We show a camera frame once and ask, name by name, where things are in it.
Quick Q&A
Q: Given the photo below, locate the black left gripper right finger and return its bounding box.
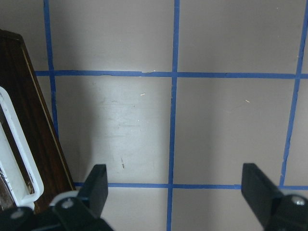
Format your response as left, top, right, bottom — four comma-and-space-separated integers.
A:
242, 163, 308, 231

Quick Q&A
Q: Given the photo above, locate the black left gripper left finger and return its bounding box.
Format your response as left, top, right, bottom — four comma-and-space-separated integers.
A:
51, 164, 108, 223

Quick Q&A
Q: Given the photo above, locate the white plastic drawer handle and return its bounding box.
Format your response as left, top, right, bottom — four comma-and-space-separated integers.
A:
0, 87, 44, 209

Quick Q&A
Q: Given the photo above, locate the dark brown wooden drawer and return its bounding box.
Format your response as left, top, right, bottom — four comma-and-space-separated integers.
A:
0, 30, 75, 213

